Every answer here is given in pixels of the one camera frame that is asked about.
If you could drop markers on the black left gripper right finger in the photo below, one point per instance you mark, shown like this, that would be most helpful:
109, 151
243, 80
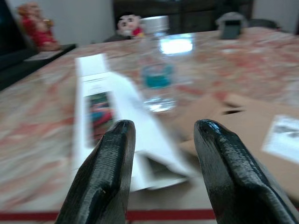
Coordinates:
229, 177

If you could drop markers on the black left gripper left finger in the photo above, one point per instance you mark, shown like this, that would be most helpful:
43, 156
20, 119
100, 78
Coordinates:
105, 172

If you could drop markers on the dark low television stand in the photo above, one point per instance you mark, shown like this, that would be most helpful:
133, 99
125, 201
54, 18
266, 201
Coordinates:
30, 66

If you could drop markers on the flat brown cardboard box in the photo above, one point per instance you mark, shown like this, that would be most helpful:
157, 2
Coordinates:
245, 130

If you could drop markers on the black television screen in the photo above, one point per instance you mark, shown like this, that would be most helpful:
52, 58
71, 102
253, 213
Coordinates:
9, 35

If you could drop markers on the clear plastic bottle blue label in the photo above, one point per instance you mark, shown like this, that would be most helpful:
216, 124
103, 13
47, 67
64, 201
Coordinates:
158, 79

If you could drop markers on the long white printed carton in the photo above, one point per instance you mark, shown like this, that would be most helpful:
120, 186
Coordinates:
130, 93

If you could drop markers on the red seated figurine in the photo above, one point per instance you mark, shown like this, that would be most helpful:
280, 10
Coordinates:
39, 32

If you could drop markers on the plush doll with black hair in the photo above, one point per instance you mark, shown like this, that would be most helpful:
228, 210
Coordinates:
129, 24

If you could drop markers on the small grey house-shaped holder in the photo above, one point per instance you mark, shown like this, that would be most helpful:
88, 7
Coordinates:
231, 26

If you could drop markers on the dark wooden cabinet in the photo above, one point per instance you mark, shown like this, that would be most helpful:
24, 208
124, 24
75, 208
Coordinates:
187, 14

